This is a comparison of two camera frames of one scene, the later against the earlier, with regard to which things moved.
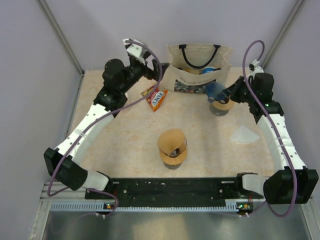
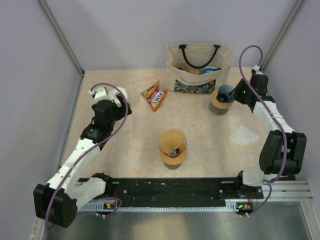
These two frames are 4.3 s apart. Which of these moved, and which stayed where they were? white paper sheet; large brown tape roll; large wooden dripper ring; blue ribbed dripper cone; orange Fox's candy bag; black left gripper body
Moved: blue ribbed dripper cone; black left gripper body
Stayed: orange Fox's candy bag; large brown tape roll; white paper sheet; large wooden dripper ring
